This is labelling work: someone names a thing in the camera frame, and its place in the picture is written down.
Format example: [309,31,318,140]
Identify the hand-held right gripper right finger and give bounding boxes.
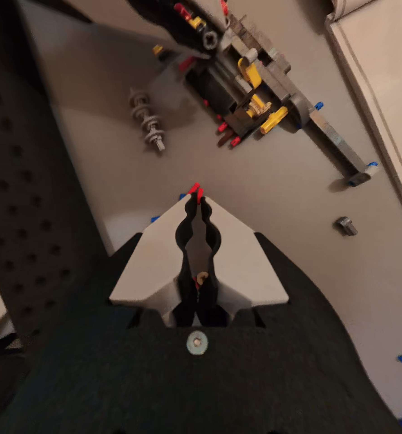
[200,196,289,328]

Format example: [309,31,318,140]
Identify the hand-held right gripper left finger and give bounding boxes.
[109,196,199,328]

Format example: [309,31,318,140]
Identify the grey lego axle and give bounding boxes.
[128,88,166,152]

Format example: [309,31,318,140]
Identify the partly built lego chassis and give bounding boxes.
[126,0,380,188]

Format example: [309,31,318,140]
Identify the lego instruction booklet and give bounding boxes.
[324,0,402,238]

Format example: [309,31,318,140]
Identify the dark grey lego connector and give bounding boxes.
[334,217,358,237]

